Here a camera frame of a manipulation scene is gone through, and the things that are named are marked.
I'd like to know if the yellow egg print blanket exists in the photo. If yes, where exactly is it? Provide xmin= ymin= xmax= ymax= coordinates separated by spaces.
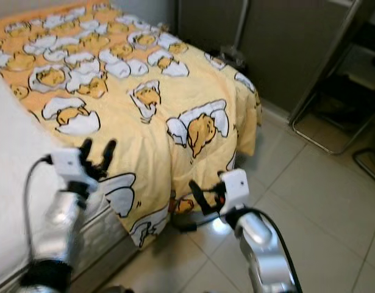
xmin=0 ymin=0 xmax=263 ymax=248

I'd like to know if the dark grey wardrobe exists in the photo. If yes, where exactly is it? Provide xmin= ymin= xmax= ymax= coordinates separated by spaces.
xmin=175 ymin=0 xmax=359 ymax=117

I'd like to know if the white quilted mattress pad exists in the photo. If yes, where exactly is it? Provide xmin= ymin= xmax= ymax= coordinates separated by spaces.
xmin=0 ymin=67 xmax=84 ymax=288

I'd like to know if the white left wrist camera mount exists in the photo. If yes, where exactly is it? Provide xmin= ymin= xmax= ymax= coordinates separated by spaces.
xmin=56 ymin=148 xmax=98 ymax=185

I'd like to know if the dark metal tube frame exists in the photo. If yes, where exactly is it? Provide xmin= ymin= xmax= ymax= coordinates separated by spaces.
xmin=352 ymin=148 xmax=375 ymax=184

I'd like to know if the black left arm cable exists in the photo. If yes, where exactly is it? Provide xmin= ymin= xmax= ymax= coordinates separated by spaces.
xmin=24 ymin=156 xmax=60 ymax=260

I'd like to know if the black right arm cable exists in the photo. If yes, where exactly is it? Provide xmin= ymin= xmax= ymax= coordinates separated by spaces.
xmin=172 ymin=189 xmax=221 ymax=233

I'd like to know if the grey metal frame rack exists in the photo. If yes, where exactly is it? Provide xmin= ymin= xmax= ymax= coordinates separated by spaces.
xmin=290 ymin=0 xmax=375 ymax=154

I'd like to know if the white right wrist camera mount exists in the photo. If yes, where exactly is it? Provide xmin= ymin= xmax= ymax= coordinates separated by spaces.
xmin=219 ymin=169 xmax=250 ymax=215

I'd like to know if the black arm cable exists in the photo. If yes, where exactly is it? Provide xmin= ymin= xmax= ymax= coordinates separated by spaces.
xmin=172 ymin=189 xmax=221 ymax=233
xmin=24 ymin=156 xmax=60 ymax=260

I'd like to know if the grey metal floor stand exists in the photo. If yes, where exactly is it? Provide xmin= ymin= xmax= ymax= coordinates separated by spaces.
xmin=219 ymin=0 xmax=250 ymax=68

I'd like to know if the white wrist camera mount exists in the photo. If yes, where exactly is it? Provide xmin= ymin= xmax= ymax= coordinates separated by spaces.
xmin=56 ymin=148 xmax=98 ymax=185
xmin=219 ymin=169 xmax=250 ymax=215

